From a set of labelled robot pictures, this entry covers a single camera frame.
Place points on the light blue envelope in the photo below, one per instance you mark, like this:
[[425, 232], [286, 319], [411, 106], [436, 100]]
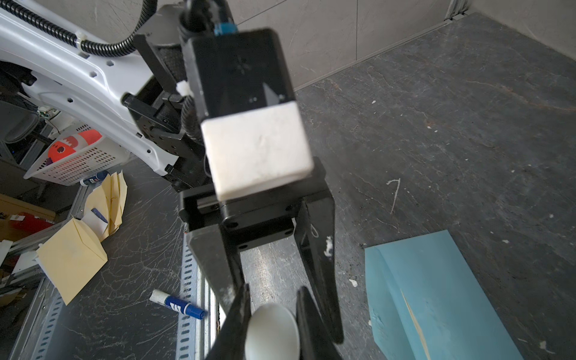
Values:
[[425, 303]]

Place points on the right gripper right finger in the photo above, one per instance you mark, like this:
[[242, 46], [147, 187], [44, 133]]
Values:
[[315, 342]]

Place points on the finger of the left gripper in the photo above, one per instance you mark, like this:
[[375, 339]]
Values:
[[315, 239], [219, 261]]

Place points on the white plastic storage basket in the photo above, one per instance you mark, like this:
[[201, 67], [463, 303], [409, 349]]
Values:
[[77, 154]]

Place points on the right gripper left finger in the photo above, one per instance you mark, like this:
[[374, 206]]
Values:
[[230, 343]]

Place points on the white glue stick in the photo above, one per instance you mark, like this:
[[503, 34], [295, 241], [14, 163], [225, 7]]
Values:
[[272, 333]]

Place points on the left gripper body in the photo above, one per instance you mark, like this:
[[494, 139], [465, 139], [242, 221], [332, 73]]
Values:
[[252, 217]]

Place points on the yellow folded papers stack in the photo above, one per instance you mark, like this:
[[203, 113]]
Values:
[[105, 206]]

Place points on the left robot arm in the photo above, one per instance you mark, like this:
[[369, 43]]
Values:
[[134, 92]]

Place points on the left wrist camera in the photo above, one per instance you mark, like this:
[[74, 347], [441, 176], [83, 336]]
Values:
[[246, 107]]

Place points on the blue marker pen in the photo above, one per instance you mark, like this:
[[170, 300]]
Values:
[[176, 304]]

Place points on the yellow paper envelope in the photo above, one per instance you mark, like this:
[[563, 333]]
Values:
[[71, 258]]

